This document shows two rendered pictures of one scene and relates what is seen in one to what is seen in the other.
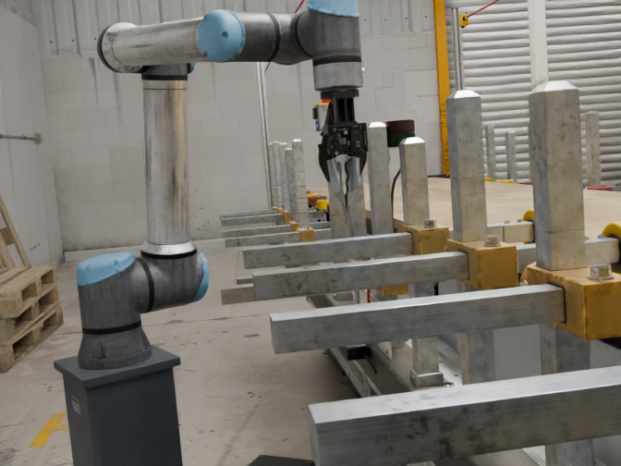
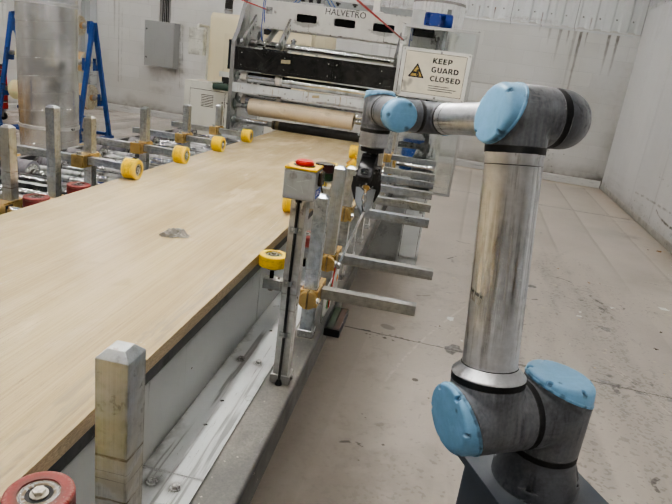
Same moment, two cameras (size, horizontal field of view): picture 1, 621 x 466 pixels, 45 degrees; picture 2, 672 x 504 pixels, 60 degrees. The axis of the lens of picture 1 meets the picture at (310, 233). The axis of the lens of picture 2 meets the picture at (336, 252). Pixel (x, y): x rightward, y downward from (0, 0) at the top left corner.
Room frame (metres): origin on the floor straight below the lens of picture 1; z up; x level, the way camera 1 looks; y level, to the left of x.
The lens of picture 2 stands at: (3.13, 0.35, 1.43)
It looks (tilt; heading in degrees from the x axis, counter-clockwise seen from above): 18 degrees down; 196
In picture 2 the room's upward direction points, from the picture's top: 8 degrees clockwise
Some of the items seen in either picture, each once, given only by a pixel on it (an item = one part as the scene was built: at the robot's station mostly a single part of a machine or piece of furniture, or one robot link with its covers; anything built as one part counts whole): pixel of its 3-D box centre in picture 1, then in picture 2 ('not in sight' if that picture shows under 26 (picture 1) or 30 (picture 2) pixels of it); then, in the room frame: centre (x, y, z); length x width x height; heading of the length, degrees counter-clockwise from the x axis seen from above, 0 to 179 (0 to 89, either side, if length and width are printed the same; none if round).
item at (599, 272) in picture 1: (601, 272); not in sight; (0.64, -0.25, 0.98); 0.02 x 0.02 x 0.01
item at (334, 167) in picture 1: (337, 182); (369, 200); (1.38, -0.06, 1.04); 0.06 x 0.03 x 0.09; 8
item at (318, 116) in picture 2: not in sight; (327, 117); (-1.05, -1.03, 1.05); 1.43 x 0.12 x 0.12; 98
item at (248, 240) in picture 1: (286, 238); not in sight; (2.65, 0.09, 0.80); 0.44 x 0.03 x 0.04; 98
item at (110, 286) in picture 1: (111, 288); (549, 407); (1.92, 0.53, 0.79); 0.17 x 0.15 x 0.18; 127
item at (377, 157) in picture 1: (383, 244); (331, 241); (1.46, -0.14, 0.91); 0.04 x 0.04 x 0.48; 8
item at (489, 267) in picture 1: (478, 260); not in sight; (0.94, -0.21, 0.95); 0.14 x 0.06 x 0.05; 8
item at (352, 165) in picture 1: (354, 180); (360, 199); (1.38, -0.09, 1.04); 0.06 x 0.03 x 0.09; 8
